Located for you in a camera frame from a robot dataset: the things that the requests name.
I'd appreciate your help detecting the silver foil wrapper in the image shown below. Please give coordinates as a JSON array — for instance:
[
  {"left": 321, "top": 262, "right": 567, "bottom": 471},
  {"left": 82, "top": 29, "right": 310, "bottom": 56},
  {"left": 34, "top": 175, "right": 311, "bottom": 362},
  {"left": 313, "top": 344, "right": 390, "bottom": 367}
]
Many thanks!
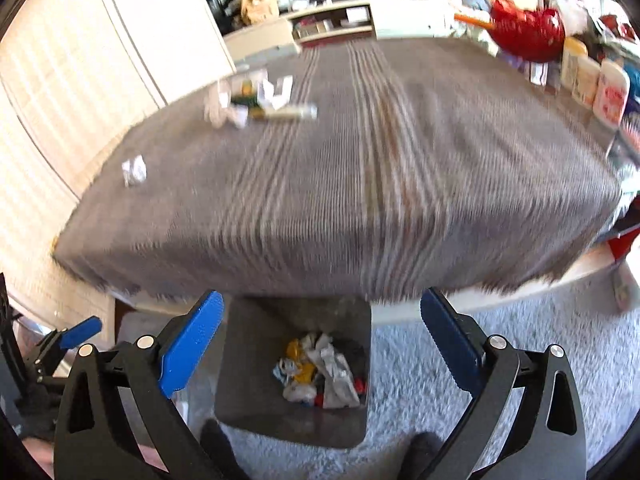
[{"left": 307, "top": 332, "right": 362, "bottom": 408}]

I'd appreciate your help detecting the large white paper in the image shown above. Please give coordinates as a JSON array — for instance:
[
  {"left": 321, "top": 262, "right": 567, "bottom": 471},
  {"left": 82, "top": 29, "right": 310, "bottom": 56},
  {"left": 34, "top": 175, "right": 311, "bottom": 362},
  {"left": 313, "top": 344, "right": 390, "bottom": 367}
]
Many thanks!
[{"left": 257, "top": 75, "right": 295, "bottom": 111}]

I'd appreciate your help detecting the yellow wrapper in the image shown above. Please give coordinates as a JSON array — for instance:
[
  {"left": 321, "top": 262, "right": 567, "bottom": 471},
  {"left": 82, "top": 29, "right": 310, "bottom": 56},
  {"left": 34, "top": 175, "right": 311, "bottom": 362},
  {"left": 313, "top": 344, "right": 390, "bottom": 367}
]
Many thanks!
[{"left": 285, "top": 338, "right": 319, "bottom": 386}]

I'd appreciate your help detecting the cream white bottle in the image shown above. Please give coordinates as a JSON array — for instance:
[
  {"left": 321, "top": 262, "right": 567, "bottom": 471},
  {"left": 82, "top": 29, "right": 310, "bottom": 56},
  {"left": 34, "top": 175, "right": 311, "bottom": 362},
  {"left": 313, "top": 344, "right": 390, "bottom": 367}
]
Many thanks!
[{"left": 571, "top": 55, "right": 601, "bottom": 106}]

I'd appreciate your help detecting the white bottle yellow cap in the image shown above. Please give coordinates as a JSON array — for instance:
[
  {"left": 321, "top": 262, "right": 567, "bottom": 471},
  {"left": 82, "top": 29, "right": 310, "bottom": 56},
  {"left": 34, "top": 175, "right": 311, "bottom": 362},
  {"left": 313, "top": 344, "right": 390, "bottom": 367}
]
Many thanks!
[{"left": 560, "top": 37, "right": 588, "bottom": 88}]

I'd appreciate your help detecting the grey plaid tablecloth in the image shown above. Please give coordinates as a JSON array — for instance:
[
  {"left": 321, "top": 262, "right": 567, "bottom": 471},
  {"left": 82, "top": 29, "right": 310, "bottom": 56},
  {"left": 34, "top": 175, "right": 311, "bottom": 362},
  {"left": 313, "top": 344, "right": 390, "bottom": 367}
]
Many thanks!
[{"left": 52, "top": 37, "right": 623, "bottom": 306}]

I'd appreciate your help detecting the grey trash bin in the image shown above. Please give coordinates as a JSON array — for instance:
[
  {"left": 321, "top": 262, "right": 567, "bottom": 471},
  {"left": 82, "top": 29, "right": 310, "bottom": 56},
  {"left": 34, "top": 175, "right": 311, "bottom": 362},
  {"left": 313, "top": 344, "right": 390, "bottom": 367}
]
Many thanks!
[{"left": 214, "top": 296, "right": 373, "bottom": 450}]

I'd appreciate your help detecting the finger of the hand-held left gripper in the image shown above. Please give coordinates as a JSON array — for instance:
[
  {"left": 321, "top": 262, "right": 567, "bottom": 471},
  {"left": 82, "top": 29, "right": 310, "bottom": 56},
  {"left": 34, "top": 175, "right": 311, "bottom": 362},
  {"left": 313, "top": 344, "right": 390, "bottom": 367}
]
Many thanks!
[{"left": 27, "top": 316, "right": 103, "bottom": 382}]

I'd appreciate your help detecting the white plastic bag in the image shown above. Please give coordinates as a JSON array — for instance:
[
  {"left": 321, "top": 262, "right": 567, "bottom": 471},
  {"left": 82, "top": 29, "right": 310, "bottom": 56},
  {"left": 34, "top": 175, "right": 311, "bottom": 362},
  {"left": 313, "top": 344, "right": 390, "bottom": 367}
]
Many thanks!
[{"left": 550, "top": 0, "right": 586, "bottom": 31}]

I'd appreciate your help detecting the grey shaggy rug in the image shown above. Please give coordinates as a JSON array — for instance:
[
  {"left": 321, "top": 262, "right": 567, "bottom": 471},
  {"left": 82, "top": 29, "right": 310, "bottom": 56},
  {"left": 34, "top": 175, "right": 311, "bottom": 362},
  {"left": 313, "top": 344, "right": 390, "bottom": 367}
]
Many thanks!
[{"left": 115, "top": 280, "right": 640, "bottom": 480}]

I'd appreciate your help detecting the red box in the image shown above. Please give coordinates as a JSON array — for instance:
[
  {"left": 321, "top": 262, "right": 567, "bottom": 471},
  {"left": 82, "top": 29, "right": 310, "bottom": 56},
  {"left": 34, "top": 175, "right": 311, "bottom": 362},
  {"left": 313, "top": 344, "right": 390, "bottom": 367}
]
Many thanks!
[{"left": 607, "top": 225, "right": 640, "bottom": 266}]

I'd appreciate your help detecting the orange stick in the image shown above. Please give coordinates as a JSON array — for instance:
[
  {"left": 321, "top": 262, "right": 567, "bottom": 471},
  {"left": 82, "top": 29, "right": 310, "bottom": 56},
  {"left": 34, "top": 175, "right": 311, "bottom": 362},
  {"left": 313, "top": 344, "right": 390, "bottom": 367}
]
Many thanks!
[{"left": 454, "top": 12, "right": 493, "bottom": 28}]

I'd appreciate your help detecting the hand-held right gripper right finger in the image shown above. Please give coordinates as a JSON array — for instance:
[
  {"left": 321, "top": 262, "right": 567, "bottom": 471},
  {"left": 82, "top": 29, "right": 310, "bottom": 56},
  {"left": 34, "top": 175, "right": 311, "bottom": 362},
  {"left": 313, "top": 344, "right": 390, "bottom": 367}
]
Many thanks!
[{"left": 420, "top": 287, "right": 587, "bottom": 480}]

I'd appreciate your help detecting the beige grey television cabinet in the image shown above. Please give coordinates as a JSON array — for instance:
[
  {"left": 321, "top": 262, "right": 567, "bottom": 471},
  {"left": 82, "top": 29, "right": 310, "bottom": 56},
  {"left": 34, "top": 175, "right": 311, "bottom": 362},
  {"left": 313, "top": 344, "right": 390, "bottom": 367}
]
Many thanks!
[{"left": 222, "top": 0, "right": 458, "bottom": 56}]

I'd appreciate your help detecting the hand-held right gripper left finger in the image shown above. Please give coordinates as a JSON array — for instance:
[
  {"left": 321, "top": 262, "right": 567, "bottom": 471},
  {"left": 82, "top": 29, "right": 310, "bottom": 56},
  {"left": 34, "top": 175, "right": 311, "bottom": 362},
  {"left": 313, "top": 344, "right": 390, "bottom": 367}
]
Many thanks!
[{"left": 52, "top": 290, "right": 226, "bottom": 480}]

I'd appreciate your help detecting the yellow plush toy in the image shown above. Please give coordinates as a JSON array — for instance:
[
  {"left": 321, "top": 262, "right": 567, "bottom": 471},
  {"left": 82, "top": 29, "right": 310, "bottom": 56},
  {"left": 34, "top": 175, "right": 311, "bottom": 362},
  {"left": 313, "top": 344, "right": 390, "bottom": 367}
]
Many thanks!
[{"left": 240, "top": 0, "right": 280, "bottom": 25}]

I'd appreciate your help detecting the red gold packet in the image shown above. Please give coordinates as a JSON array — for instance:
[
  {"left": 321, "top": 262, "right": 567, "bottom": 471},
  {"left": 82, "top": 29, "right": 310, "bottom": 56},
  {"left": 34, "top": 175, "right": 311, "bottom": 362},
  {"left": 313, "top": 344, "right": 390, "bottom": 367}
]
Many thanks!
[{"left": 600, "top": 14, "right": 640, "bottom": 41}]

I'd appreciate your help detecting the red basket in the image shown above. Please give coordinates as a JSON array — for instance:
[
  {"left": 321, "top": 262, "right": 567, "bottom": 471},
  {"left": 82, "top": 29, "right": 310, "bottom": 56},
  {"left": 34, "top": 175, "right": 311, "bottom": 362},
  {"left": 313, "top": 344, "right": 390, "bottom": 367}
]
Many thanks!
[{"left": 490, "top": 0, "right": 567, "bottom": 61}]

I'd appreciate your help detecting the small white wrapper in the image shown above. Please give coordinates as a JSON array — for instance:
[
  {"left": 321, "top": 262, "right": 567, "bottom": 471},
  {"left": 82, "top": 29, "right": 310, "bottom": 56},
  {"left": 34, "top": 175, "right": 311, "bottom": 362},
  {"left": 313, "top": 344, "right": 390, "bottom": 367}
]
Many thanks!
[{"left": 121, "top": 156, "right": 147, "bottom": 187}]

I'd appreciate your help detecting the white tissue ball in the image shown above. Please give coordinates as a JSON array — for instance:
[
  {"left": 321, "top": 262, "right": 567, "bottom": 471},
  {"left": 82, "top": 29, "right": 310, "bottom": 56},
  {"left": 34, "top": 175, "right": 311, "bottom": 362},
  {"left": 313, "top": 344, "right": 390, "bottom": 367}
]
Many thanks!
[{"left": 282, "top": 377, "right": 317, "bottom": 403}]

